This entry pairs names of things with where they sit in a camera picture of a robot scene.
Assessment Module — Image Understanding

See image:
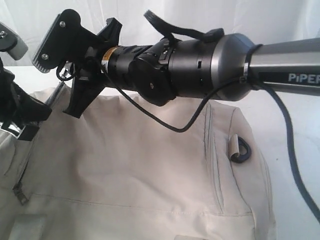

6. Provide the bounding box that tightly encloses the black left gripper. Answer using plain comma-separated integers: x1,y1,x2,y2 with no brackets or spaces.
0,60,52,142

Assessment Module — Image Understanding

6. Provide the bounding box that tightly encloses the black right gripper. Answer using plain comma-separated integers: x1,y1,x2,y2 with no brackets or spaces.
63,17,122,118

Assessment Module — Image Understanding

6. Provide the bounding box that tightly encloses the brass key ring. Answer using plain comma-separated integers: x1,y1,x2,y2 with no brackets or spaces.
56,62,76,82

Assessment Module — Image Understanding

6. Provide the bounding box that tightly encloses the cream canvas duffel bag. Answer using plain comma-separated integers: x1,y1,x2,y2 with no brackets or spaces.
0,86,277,240

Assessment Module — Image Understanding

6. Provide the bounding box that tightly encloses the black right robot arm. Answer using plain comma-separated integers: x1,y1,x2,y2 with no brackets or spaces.
61,9,320,118

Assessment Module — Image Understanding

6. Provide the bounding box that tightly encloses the white backdrop curtain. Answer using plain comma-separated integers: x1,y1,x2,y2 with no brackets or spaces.
0,0,320,66

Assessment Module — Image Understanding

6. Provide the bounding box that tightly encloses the black camera cable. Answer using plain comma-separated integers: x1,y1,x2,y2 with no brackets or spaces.
99,62,246,133

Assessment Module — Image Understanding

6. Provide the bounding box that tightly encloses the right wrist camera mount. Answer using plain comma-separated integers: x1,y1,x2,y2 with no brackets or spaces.
32,9,103,74

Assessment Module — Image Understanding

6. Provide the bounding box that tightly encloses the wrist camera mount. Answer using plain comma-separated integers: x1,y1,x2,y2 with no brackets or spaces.
32,9,103,74
0,22,29,61

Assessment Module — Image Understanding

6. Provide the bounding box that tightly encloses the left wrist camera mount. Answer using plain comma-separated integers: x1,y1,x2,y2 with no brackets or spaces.
0,22,29,61

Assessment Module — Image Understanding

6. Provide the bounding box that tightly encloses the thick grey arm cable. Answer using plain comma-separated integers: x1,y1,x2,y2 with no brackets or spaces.
264,84,320,221

